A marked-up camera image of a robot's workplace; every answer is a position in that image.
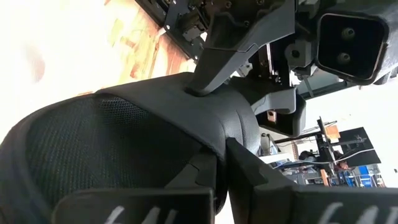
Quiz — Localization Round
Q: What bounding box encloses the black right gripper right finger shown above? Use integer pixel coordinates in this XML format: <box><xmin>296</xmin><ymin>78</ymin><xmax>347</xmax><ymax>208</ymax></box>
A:
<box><xmin>225</xmin><ymin>137</ymin><xmax>398</xmax><ymax>224</ymax></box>

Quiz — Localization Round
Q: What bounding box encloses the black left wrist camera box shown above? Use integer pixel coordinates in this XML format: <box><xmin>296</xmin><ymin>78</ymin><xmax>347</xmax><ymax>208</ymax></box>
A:
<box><xmin>314</xmin><ymin>2</ymin><xmax>398</xmax><ymax>87</ymax></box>

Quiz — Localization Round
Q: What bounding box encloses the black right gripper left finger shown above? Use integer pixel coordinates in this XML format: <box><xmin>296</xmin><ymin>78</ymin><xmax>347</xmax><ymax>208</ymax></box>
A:
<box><xmin>51</xmin><ymin>152</ymin><xmax>218</xmax><ymax>224</ymax></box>

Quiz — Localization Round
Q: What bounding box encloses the black foam slide sandal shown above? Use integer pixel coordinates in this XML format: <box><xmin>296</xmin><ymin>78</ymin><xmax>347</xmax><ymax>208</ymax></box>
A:
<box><xmin>0</xmin><ymin>72</ymin><xmax>262</xmax><ymax>224</ymax></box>

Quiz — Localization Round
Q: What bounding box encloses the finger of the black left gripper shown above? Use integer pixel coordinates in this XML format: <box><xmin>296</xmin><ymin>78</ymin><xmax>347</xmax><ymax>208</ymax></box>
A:
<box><xmin>185</xmin><ymin>0</ymin><xmax>297</xmax><ymax>97</ymax></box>
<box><xmin>229</xmin><ymin>75</ymin><xmax>307</xmax><ymax>138</ymax></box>

